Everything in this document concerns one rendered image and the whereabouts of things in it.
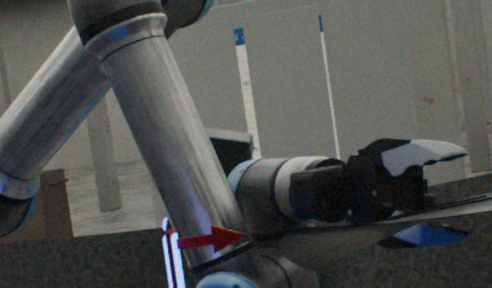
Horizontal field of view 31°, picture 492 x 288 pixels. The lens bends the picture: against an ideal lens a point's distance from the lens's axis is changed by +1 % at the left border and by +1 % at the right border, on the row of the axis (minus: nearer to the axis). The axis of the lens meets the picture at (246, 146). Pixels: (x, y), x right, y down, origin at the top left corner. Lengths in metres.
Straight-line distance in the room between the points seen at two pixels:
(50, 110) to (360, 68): 5.74
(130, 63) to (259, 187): 0.21
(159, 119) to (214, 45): 6.18
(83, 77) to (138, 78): 0.21
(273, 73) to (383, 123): 0.96
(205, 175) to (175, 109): 0.08
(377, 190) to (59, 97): 0.46
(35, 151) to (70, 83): 0.11
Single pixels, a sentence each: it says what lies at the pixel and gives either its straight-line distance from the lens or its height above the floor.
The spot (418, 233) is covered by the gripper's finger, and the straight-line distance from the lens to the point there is 0.83.
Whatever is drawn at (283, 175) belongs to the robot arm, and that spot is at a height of 1.20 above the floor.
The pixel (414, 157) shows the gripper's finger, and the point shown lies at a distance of 0.82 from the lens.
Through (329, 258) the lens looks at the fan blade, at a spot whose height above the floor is 1.13.
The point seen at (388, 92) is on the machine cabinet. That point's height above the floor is 1.18.
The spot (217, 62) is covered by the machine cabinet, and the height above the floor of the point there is 1.61.
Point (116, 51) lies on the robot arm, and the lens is 0.93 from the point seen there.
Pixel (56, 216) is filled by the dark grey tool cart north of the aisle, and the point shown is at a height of 0.51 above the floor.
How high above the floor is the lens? 1.29
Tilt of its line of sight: 3 degrees down
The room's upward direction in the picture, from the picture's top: 8 degrees counter-clockwise
